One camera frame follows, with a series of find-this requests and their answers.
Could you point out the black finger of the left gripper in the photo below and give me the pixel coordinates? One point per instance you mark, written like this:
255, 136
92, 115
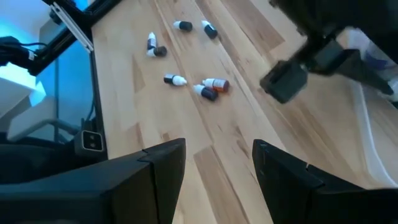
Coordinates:
284, 82

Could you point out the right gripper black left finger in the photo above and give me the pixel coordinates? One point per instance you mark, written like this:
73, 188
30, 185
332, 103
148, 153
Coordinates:
93, 193

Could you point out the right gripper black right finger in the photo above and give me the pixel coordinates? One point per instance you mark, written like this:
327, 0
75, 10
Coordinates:
311, 199

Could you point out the small orange food coloring bottle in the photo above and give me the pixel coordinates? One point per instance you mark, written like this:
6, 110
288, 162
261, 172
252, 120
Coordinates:
217, 84

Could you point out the small dark food coloring bottle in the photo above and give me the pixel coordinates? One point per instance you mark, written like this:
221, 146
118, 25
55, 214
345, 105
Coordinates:
158, 51
211, 30
175, 80
151, 42
206, 92
183, 25

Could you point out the clear plastic container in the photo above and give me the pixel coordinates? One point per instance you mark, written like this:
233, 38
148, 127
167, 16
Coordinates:
373, 149

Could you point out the grey table-level camera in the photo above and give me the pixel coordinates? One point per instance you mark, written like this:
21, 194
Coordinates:
92, 141

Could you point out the black aluminium table frame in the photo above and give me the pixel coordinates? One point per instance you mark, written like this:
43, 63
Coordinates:
99, 109

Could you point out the white strip on frame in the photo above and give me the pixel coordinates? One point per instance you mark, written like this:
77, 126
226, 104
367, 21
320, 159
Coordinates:
71, 26

